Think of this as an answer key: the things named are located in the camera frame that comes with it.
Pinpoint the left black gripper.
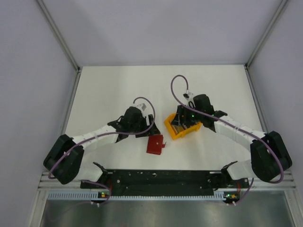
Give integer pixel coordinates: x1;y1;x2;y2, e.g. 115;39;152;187
129;114;160;138

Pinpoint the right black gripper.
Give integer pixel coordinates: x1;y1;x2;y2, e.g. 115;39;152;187
171;105;204;127

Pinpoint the yellow plastic card bin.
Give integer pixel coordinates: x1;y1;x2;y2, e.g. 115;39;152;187
164;113;202;140

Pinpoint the red leather card holder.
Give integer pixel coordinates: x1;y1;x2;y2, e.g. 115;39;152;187
146;135;166;155

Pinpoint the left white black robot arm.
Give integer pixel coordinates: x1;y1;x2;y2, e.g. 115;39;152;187
43;105;160;188

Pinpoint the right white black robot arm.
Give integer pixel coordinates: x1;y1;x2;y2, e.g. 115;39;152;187
173;92;293;187

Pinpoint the stack of cards in bin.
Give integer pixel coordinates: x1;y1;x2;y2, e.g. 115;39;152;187
172;125;187;134

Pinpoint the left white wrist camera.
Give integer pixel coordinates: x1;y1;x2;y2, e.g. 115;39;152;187
137;103;146;111

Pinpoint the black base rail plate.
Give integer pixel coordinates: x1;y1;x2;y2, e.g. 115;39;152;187
80;169;247;196

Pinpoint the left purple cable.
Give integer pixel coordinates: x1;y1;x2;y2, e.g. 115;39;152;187
48;96;156;206

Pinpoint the white slotted cable duct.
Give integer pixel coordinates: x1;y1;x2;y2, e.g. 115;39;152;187
47;191;238;201

